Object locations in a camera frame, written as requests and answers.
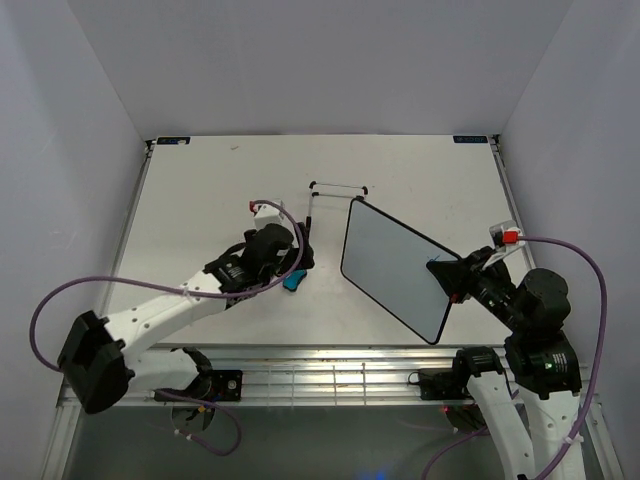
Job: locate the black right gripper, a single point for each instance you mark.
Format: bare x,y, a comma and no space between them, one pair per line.
459,276

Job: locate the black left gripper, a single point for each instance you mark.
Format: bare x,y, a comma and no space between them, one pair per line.
306,260

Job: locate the blue bone-shaped eraser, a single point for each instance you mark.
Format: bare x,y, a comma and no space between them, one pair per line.
292,282

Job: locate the small black-framed whiteboard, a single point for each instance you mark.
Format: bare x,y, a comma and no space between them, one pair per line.
387,260

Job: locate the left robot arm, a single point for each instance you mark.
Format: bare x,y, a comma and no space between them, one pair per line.
104,358

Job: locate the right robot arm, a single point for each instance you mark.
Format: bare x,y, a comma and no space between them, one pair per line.
530,397

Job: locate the right black corner label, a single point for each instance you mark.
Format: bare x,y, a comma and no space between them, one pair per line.
470,139

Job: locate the black corner label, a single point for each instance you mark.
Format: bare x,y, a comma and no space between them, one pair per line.
173,140
470,139

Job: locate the left black corner label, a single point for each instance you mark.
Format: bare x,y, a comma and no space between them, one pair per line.
173,140

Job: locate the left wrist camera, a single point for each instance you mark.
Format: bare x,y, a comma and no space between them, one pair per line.
265,214

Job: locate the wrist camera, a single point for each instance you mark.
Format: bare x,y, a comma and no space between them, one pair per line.
506,237
265,214

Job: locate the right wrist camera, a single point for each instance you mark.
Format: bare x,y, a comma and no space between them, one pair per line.
506,237

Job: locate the metal wire board stand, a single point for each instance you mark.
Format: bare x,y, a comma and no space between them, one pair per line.
341,191

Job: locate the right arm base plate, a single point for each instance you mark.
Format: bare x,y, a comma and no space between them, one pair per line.
438,385

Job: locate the aluminium rail frame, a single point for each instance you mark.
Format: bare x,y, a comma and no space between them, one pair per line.
325,345

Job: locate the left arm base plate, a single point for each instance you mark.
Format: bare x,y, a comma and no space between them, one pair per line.
225,385

